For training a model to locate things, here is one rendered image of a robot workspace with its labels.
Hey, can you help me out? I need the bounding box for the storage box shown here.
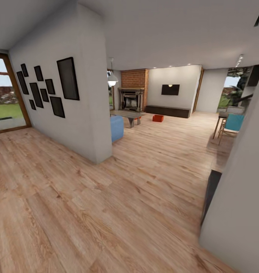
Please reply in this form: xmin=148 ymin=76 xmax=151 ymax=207
xmin=153 ymin=115 xmax=164 ymax=122

